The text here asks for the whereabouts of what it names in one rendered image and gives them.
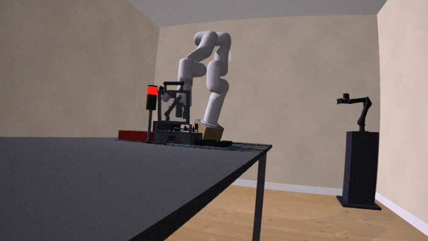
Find red open-top bin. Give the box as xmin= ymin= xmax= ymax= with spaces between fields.
xmin=118 ymin=130 xmax=154 ymax=142

